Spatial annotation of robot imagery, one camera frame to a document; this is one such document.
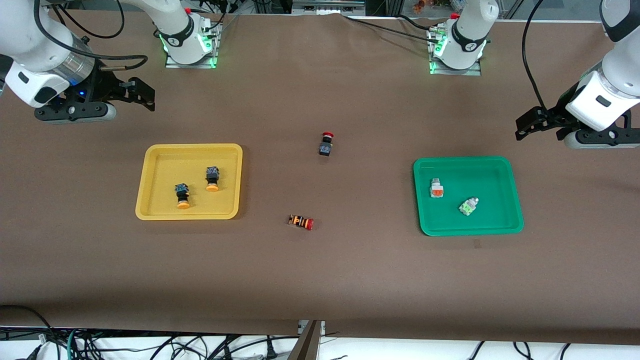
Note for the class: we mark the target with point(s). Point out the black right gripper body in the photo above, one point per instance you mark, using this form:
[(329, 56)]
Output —
[(106, 84)]

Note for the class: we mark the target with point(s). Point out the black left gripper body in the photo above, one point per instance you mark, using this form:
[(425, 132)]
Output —
[(559, 112)]

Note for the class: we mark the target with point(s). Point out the white button green block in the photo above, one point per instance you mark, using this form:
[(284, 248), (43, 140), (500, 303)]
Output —
[(469, 206)]

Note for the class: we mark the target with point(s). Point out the yellow cap push button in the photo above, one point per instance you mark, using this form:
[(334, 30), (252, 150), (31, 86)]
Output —
[(182, 195), (212, 178)]

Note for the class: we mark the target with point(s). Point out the white button orange block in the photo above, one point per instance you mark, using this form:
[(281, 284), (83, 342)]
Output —
[(437, 188)]

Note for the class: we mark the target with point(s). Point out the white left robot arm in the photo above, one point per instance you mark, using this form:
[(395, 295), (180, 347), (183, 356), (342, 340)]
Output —
[(620, 70)]

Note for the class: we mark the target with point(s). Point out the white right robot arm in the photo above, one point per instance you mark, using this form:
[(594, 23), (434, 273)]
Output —
[(35, 45)]

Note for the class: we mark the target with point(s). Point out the yellow plastic tray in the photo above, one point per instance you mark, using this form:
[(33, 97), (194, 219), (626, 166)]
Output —
[(160, 170)]

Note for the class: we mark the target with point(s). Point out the green plastic tray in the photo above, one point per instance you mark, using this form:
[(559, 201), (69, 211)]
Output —
[(480, 220)]

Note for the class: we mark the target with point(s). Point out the red cap black button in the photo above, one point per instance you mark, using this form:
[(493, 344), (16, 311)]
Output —
[(326, 145)]

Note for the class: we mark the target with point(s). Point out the red cap orange-striped button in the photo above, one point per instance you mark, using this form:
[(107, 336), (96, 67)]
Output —
[(301, 221)]

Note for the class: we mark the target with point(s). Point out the brown table mat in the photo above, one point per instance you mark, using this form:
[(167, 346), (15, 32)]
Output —
[(320, 280)]

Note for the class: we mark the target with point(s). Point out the black power plug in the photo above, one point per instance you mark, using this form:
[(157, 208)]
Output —
[(270, 353)]

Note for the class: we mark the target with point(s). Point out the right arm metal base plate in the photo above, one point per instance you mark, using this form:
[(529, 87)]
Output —
[(215, 45)]

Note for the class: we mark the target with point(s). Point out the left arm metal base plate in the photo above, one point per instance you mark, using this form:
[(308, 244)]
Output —
[(434, 55)]

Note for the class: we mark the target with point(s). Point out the aluminium table post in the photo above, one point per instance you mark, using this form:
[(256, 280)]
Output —
[(310, 342)]

